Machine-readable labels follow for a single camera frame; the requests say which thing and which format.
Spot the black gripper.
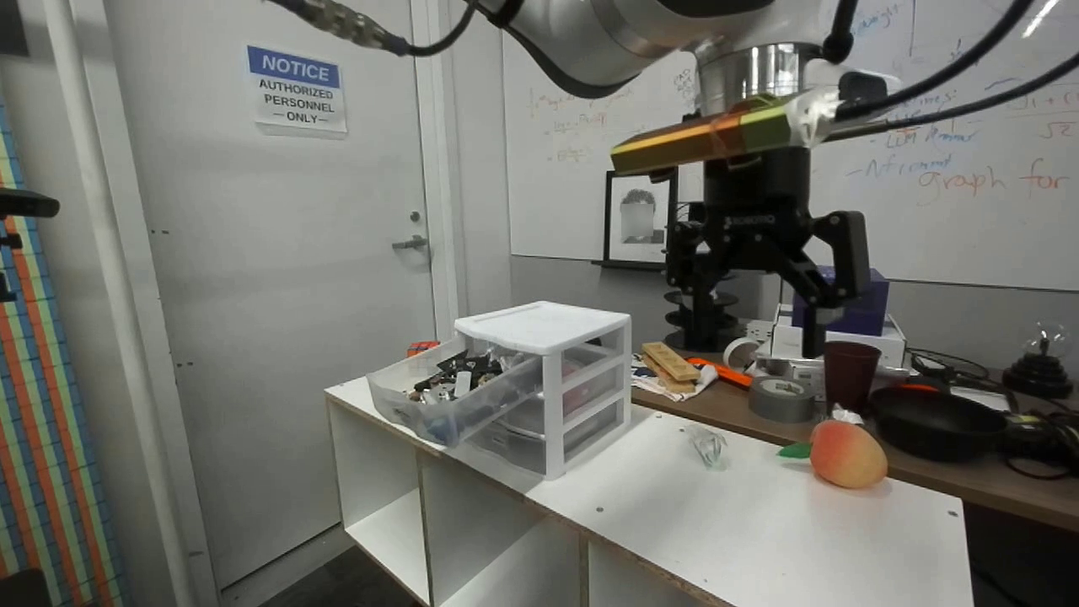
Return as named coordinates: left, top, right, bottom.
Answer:
left=669, top=147, right=871, bottom=359

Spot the transparent small package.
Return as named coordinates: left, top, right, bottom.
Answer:
left=688, top=428, right=730, bottom=470

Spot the clear top drawer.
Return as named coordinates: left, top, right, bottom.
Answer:
left=369, top=341, right=542, bottom=444

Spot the white franka robot arm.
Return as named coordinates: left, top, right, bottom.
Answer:
left=463, top=0, right=1054, bottom=355

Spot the white plastic drawer unit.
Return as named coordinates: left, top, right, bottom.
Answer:
left=455, top=301, right=631, bottom=475

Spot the white box under purple box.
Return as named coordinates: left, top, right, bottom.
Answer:
left=767, top=305, right=908, bottom=369

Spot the dark red cup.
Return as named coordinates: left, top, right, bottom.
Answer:
left=823, top=341, right=881, bottom=413

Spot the wooden brush block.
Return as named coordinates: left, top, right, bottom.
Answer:
left=640, top=341, right=699, bottom=386

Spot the framed portrait picture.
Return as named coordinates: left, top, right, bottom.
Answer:
left=603, top=172, right=679, bottom=265

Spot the toy mango fruit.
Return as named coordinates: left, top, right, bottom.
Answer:
left=809, top=422, right=888, bottom=489

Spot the black frying pan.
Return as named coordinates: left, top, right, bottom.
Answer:
left=871, top=387, right=1048, bottom=463

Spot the white shelf cabinet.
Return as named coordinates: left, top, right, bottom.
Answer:
left=328, top=380, right=974, bottom=607

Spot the black desk bell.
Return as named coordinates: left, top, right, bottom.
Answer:
left=1005, top=326, right=1071, bottom=398

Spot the notice door sign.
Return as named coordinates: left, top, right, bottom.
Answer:
left=245, top=45, right=346, bottom=135

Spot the grey duct tape roll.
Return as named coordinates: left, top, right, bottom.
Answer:
left=750, top=377, right=816, bottom=422

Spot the door lever handle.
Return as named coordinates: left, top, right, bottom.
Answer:
left=391, top=213, right=432, bottom=265

